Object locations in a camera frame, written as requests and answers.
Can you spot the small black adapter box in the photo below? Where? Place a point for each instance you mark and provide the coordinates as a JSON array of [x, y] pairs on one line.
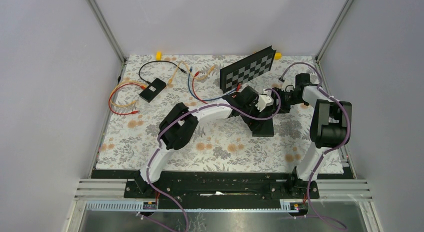
[[153, 90]]

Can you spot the black network switch box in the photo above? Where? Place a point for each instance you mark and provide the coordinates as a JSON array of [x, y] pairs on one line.
[[258, 128]]

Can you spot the floral patterned table mat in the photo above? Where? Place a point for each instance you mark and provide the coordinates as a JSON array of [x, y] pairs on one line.
[[221, 145]]

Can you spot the black white checkerboard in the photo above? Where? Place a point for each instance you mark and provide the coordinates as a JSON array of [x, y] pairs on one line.
[[246, 69]]

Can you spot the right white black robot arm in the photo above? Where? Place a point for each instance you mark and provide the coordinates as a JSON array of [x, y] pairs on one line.
[[330, 126]]

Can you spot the left yellow corner clip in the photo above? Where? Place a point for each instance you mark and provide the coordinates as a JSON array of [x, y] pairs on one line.
[[158, 56]]

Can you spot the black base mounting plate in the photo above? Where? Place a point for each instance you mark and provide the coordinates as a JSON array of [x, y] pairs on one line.
[[218, 190]]

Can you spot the yellow corner clip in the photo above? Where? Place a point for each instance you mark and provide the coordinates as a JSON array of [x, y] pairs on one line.
[[158, 56], [277, 56]]

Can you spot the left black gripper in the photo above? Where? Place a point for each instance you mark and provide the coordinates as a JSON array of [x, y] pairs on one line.
[[257, 112]]

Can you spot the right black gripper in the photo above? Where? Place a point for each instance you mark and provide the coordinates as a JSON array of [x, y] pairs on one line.
[[284, 109]]

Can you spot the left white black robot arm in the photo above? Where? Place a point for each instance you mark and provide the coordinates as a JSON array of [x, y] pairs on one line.
[[177, 128]]

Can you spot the right yellow corner clip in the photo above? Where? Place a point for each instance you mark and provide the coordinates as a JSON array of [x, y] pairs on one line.
[[277, 56]]

